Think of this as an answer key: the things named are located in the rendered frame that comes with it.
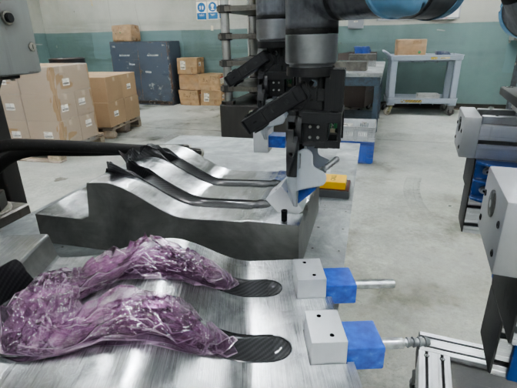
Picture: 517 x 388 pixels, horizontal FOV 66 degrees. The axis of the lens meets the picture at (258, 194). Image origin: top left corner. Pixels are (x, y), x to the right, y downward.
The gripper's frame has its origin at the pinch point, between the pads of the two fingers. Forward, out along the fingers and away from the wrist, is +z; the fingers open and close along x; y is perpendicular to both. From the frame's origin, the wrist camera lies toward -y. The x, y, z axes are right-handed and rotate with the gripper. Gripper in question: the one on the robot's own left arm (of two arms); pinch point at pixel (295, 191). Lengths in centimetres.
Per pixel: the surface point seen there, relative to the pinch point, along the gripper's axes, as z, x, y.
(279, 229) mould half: 3.8, -6.8, -1.2
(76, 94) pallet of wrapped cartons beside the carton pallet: 27, 300, -286
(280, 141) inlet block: -1.6, 27.1, -8.3
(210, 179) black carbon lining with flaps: 3.4, 11.7, -20.0
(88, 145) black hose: 1, 25, -59
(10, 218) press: 14, 6, -69
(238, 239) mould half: 6.5, -6.8, -7.9
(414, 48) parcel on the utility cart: -5, 592, 69
